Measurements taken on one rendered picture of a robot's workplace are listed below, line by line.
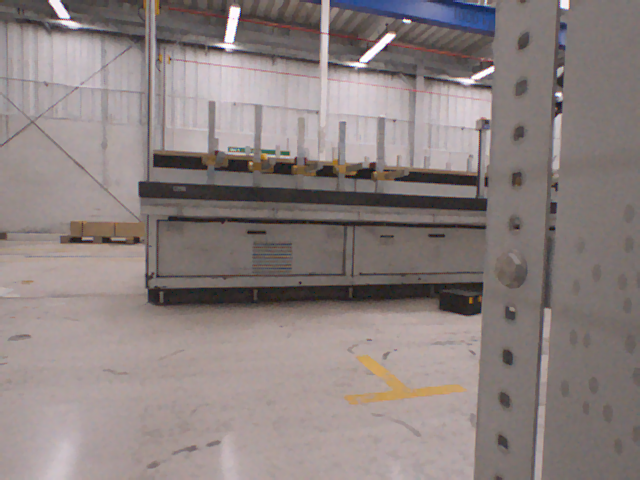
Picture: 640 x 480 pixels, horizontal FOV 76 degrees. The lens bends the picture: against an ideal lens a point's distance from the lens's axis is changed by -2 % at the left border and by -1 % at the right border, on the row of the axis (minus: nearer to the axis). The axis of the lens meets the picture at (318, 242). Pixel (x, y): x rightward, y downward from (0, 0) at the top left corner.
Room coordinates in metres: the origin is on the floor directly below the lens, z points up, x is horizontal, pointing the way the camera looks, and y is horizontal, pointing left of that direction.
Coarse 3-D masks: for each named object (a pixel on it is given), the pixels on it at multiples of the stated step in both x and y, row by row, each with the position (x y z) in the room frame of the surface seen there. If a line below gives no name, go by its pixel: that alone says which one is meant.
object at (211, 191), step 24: (144, 192) 2.14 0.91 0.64; (168, 192) 2.18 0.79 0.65; (192, 192) 2.21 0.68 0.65; (216, 192) 2.25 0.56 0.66; (240, 192) 2.29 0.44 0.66; (264, 192) 2.32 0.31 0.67; (288, 192) 2.36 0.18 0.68; (312, 192) 2.41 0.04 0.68; (336, 192) 2.45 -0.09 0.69; (360, 192) 2.49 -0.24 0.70
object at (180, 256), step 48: (384, 192) 2.80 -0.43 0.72; (432, 192) 2.91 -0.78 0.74; (192, 240) 2.48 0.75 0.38; (240, 240) 2.56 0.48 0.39; (288, 240) 2.65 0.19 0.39; (336, 240) 2.74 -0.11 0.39; (432, 240) 2.95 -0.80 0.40; (480, 240) 3.07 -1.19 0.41; (192, 288) 2.46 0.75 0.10; (240, 288) 2.55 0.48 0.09; (288, 288) 2.64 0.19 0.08; (336, 288) 2.73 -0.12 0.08; (384, 288) 2.84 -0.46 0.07; (480, 288) 3.06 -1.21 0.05
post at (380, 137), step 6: (378, 120) 2.56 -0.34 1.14; (384, 120) 2.56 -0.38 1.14; (378, 126) 2.56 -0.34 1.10; (384, 126) 2.56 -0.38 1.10; (378, 132) 2.56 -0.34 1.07; (384, 132) 2.56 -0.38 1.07; (378, 138) 2.56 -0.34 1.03; (384, 138) 2.56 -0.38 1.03; (378, 144) 2.55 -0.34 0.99; (378, 150) 2.55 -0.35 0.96; (378, 156) 2.55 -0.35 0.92; (378, 162) 2.55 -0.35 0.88; (378, 168) 2.55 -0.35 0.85; (378, 180) 2.55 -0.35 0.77; (378, 186) 2.55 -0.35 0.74
